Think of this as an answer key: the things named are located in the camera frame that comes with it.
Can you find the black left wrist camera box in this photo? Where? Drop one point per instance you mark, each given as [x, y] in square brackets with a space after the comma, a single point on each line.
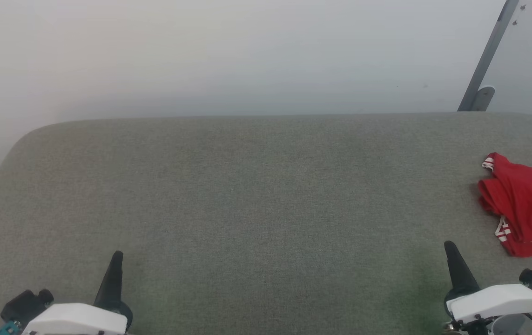
[23, 304]

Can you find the grey metal bar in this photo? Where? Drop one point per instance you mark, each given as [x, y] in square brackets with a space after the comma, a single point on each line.
[491, 46]

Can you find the grey oval mounting bracket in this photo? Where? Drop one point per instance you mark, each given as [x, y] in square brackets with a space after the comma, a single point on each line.
[482, 98]

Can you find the red and white sports jersey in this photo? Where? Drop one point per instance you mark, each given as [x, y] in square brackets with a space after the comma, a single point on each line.
[526, 204]

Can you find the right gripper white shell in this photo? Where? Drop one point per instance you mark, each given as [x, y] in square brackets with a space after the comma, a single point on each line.
[498, 300]

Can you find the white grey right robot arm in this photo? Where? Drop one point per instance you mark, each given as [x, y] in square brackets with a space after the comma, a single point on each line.
[508, 325]

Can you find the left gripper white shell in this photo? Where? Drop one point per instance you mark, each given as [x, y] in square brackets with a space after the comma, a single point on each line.
[79, 321]

